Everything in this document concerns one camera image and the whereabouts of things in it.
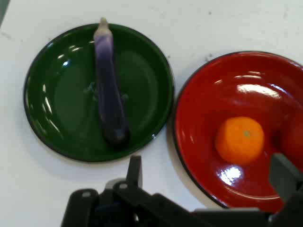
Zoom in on purple toy eggplant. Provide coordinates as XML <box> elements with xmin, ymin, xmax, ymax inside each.
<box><xmin>93</xmin><ymin>17</ymin><xmax>131</xmax><ymax>148</ymax></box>

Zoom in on green enamel plate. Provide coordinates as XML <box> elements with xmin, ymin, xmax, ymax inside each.
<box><xmin>23</xmin><ymin>23</ymin><xmax>175</xmax><ymax>163</ymax></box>

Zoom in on orange toy mandarin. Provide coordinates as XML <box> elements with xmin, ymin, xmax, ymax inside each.
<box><xmin>214</xmin><ymin>116</ymin><xmax>265</xmax><ymax>166</ymax></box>

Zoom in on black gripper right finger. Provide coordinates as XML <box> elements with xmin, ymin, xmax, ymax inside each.
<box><xmin>268</xmin><ymin>152</ymin><xmax>303</xmax><ymax>227</ymax></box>

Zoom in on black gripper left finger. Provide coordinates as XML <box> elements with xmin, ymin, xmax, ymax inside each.
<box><xmin>61</xmin><ymin>155</ymin><xmax>198</xmax><ymax>227</ymax></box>

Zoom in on red enamel plate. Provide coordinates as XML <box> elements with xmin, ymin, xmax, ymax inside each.
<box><xmin>172</xmin><ymin>51</ymin><xmax>303</xmax><ymax>213</ymax></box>

